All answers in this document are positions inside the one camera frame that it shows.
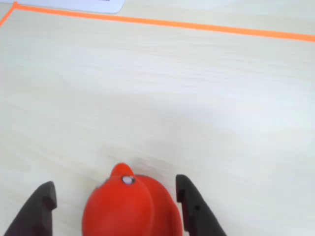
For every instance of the orange tape line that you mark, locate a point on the orange tape line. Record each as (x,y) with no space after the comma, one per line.
(172,23)

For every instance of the red rubber duck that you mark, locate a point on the red rubber duck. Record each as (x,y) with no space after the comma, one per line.
(128,209)

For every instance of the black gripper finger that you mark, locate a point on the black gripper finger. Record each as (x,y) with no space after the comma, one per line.
(34,211)
(197,211)

